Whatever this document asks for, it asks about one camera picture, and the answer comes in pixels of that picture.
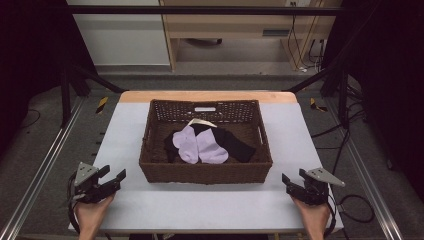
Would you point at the black sock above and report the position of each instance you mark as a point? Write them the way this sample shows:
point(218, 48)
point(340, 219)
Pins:
point(235, 143)
point(170, 148)

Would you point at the black metal stand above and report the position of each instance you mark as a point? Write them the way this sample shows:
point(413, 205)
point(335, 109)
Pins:
point(343, 96)
point(65, 96)

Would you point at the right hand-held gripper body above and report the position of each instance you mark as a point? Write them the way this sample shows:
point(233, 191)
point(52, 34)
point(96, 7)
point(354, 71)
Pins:
point(315, 191)

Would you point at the yellow black tape strip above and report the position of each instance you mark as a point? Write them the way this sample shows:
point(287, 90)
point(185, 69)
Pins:
point(102, 104)
point(315, 105)

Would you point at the black horizontal bar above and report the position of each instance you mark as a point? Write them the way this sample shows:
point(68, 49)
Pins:
point(200, 10)

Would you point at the white cabinet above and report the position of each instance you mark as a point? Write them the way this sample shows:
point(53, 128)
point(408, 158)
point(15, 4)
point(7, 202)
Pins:
point(123, 36)

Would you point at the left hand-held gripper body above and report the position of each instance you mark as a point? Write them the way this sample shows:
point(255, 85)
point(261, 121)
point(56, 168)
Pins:
point(87, 191)

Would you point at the black curtain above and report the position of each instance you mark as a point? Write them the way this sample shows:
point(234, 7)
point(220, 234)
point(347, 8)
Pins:
point(30, 50)
point(393, 66)

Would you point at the white table mat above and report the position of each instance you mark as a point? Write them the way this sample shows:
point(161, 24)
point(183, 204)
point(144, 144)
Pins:
point(200, 206)

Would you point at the person's right hand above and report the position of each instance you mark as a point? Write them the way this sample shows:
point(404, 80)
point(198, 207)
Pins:
point(316, 216)

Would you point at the lavender sock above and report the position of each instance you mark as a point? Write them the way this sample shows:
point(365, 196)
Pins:
point(186, 145)
point(210, 150)

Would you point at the brown wicker basket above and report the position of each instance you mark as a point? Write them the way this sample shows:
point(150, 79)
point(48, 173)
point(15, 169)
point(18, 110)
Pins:
point(156, 166)

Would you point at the person's left hand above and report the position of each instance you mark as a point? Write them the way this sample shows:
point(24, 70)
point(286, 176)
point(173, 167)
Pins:
point(90, 215)

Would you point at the aluminium rail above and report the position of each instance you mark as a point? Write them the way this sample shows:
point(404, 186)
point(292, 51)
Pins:
point(366, 180)
point(43, 166)

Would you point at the beige paper tag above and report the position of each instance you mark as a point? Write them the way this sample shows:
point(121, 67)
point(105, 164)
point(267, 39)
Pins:
point(204, 122)

